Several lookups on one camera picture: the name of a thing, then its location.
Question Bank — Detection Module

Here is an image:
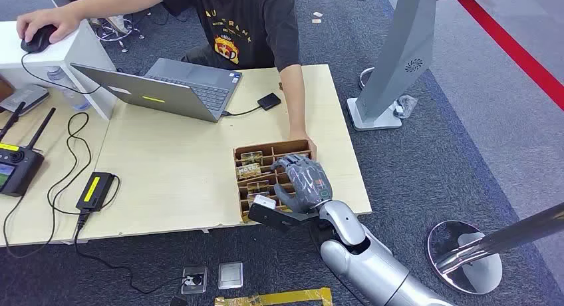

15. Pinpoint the clear plastic water bottle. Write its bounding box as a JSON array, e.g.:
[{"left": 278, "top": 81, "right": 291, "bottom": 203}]
[{"left": 46, "top": 66, "right": 92, "bottom": 112}]

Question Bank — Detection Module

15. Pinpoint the chrome stanchion pole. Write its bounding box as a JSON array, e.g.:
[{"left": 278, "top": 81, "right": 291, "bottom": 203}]
[{"left": 436, "top": 202, "right": 564, "bottom": 275}]

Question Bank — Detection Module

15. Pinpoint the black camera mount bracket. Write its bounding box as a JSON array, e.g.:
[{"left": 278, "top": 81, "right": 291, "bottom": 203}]
[{"left": 247, "top": 206, "right": 325, "bottom": 233}]

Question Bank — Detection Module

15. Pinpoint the chrome chair base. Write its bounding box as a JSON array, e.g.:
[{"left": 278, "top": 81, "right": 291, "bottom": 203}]
[{"left": 88, "top": 13, "right": 146, "bottom": 54}]

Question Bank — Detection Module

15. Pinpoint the metal floor plate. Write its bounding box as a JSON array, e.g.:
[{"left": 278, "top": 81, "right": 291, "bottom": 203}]
[{"left": 217, "top": 261, "right": 244, "bottom": 290}]

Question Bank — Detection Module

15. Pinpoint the black mouse cable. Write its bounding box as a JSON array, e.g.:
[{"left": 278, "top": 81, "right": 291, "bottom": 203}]
[{"left": 21, "top": 53, "right": 102, "bottom": 96}]

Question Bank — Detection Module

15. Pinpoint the card with green picture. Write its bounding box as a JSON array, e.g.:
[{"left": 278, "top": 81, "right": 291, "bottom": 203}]
[{"left": 240, "top": 151, "right": 264, "bottom": 166}]

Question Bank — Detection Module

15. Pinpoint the clear plastic bag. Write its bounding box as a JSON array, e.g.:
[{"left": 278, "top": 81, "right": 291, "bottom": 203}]
[{"left": 393, "top": 94, "right": 418, "bottom": 120}]

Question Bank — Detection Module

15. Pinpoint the grey router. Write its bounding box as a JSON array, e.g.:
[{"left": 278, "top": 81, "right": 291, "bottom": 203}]
[{"left": 0, "top": 84, "right": 50, "bottom": 116}]

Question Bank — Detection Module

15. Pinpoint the person's left hand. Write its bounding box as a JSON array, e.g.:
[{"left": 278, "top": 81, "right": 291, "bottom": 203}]
[{"left": 288, "top": 131, "right": 318, "bottom": 160}]

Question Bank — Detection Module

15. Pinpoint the grey metal ring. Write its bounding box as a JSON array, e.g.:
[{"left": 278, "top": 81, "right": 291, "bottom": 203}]
[{"left": 358, "top": 67, "right": 376, "bottom": 90}]

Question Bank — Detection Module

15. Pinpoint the yellow floor tape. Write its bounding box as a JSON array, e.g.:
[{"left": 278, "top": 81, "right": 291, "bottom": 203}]
[{"left": 214, "top": 287, "right": 333, "bottom": 306}]

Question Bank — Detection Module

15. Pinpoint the white box shelf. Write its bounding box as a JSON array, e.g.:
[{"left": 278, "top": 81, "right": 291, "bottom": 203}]
[{"left": 0, "top": 19, "right": 118, "bottom": 121}]

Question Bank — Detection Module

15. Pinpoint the grey laptop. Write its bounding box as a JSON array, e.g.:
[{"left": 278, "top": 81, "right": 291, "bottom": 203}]
[{"left": 70, "top": 58, "right": 243, "bottom": 123}]

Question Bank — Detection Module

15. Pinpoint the thick black power cord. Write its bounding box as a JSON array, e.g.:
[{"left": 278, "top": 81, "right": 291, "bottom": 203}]
[{"left": 73, "top": 210, "right": 197, "bottom": 295}]

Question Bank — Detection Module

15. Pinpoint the black drive cable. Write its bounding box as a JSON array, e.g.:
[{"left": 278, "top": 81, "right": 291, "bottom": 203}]
[{"left": 221, "top": 104, "right": 263, "bottom": 118}]

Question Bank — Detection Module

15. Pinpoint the black remote controller with antennas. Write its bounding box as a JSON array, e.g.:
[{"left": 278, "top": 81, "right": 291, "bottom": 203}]
[{"left": 0, "top": 102, "right": 57, "bottom": 198}]

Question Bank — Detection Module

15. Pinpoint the card with hotel print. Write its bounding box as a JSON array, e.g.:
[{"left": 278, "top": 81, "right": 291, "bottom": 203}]
[{"left": 236, "top": 164, "right": 263, "bottom": 181}]

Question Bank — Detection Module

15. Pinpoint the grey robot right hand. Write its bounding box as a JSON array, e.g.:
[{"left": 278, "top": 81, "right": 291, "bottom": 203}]
[{"left": 269, "top": 153, "right": 334, "bottom": 214}]

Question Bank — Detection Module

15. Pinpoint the chrome stanchion base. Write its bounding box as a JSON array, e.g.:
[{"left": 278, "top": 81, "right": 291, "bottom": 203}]
[{"left": 426, "top": 220, "right": 503, "bottom": 295}]

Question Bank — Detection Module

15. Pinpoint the person's right hand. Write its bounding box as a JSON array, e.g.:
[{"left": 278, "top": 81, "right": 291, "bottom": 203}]
[{"left": 16, "top": 6, "right": 83, "bottom": 45}]

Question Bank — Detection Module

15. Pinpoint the black computer mouse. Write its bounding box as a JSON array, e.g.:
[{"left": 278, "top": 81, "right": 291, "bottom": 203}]
[{"left": 21, "top": 24, "right": 59, "bottom": 54}]

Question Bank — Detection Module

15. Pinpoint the thin black adapter cable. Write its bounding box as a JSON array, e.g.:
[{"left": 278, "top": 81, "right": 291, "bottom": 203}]
[{"left": 3, "top": 112, "right": 121, "bottom": 259}]

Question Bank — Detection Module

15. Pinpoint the black power adapter yellow label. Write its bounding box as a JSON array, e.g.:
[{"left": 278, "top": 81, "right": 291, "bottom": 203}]
[{"left": 75, "top": 172, "right": 116, "bottom": 214}]

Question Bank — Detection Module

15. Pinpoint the person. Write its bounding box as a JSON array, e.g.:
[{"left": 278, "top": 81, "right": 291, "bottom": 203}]
[{"left": 16, "top": 0, "right": 318, "bottom": 160}]

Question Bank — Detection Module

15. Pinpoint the red floor tape line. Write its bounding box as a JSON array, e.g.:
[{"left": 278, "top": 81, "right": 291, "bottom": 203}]
[{"left": 454, "top": 0, "right": 564, "bottom": 112}]

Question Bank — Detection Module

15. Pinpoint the brown slotted card holder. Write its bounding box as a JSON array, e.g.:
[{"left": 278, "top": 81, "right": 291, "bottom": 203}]
[{"left": 233, "top": 139, "right": 315, "bottom": 224}]

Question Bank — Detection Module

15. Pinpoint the floor socket box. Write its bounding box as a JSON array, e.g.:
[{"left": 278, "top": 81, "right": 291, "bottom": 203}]
[{"left": 181, "top": 265, "right": 208, "bottom": 295}]

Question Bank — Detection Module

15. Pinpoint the black external drive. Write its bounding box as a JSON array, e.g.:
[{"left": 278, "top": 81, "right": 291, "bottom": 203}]
[{"left": 257, "top": 92, "right": 282, "bottom": 111}]

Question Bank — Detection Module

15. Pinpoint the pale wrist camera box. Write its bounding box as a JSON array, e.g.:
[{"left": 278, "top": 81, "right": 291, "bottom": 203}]
[{"left": 253, "top": 194, "right": 277, "bottom": 211}]

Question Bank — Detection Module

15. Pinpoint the grey kiosk stand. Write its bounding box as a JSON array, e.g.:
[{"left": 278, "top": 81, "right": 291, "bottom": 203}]
[{"left": 346, "top": 0, "right": 471, "bottom": 132}]

